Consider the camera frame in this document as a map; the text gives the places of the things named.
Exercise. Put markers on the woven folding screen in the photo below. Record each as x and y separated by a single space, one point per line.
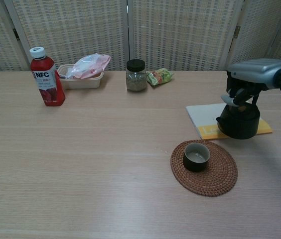
75 30

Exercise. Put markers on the red NFC juice bottle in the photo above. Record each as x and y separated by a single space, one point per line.
48 94

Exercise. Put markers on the small black teapot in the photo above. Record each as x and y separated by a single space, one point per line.
240 124

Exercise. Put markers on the round brown woven coaster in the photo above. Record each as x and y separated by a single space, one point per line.
217 179

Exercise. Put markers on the black screen hinge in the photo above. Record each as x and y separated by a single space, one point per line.
16 34

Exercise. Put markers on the brass screen hinge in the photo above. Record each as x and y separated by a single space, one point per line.
237 32

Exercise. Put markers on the white and yellow Lexicon book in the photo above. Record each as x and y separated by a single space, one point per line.
205 117

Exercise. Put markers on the glass jar with black lid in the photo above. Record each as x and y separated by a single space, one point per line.
136 82

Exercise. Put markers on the green and orange snack packet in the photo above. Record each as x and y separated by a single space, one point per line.
159 76

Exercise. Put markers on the pink and white snack bag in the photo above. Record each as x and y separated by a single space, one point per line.
90 64

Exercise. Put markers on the dark ceramic cup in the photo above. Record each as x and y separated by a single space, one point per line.
195 165

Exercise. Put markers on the beige plastic food container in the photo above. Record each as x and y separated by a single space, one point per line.
80 83

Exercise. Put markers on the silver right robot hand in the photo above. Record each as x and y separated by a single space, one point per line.
255 72

